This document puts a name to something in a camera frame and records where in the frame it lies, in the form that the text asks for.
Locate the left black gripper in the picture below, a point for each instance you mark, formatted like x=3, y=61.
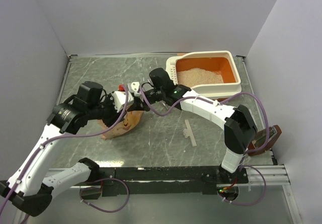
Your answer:
x=114, y=116

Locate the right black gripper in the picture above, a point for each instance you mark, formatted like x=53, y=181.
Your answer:
x=138, y=105

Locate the pink cat litter bag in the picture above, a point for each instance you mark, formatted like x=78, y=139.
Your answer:
x=130, y=121

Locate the metal litter scoop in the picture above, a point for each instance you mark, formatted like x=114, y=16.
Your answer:
x=162, y=103

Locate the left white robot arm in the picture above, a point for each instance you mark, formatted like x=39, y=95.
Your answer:
x=29, y=189

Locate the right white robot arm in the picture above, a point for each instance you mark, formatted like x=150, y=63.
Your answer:
x=163, y=96

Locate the cream orange litter box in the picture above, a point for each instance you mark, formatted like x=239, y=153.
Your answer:
x=212, y=74

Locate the clear plastic bag clip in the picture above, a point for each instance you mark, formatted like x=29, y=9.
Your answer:
x=188, y=133

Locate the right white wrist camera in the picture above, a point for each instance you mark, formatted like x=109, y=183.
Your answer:
x=134, y=88

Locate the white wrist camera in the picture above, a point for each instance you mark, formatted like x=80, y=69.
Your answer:
x=120, y=97
x=134, y=88

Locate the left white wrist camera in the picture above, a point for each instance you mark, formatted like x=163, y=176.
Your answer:
x=120, y=97

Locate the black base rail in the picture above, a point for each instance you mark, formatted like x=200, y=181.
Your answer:
x=165, y=180

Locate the aluminium frame rail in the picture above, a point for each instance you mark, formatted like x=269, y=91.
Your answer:
x=274, y=175

